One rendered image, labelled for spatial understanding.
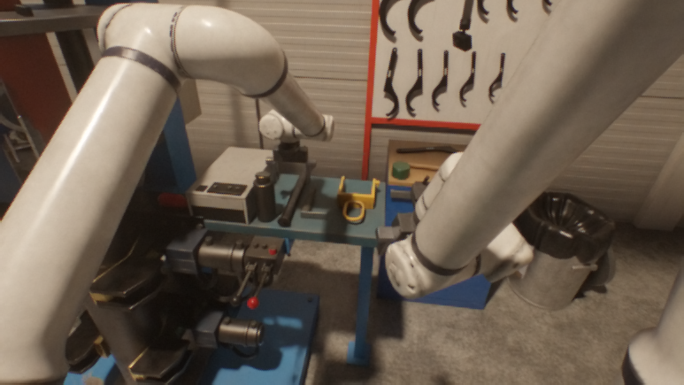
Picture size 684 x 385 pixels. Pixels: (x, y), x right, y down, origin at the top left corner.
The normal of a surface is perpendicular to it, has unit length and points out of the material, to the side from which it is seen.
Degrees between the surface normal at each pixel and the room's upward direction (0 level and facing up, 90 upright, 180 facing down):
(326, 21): 90
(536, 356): 0
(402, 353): 0
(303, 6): 90
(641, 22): 103
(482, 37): 90
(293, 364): 0
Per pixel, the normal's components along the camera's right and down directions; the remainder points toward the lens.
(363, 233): 0.02, -0.87
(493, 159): -0.85, 0.28
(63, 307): 0.97, 0.11
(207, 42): 0.07, 0.26
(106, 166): 0.79, -0.11
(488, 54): -0.12, 0.49
